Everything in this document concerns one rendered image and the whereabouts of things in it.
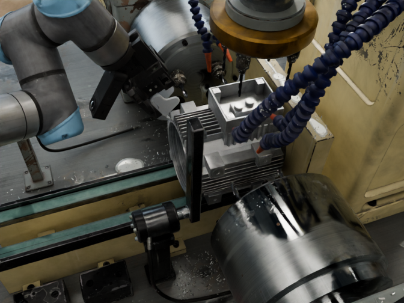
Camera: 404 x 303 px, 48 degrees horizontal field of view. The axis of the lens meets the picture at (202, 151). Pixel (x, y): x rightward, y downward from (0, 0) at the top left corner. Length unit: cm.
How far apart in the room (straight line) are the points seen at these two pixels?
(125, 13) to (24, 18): 49
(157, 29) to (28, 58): 40
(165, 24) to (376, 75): 48
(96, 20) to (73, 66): 84
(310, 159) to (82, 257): 52
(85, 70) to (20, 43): 79
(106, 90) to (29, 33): 16
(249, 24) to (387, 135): 34
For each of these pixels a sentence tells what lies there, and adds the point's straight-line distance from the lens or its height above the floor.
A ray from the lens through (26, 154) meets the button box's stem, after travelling 116.
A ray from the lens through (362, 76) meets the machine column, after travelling 91.
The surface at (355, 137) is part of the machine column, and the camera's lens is 95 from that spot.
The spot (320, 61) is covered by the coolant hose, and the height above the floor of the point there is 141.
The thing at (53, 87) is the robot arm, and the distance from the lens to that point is 75.
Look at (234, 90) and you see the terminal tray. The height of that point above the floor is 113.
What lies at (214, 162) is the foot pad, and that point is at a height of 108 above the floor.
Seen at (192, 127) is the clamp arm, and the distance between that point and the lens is 68.
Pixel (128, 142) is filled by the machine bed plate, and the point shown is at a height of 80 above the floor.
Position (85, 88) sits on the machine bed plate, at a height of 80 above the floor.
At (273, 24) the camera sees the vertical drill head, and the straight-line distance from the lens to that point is 73.
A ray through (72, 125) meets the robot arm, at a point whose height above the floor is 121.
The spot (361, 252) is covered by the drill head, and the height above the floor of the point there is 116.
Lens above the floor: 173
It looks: 48 degrees down
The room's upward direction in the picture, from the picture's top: 2 degrees clockwise
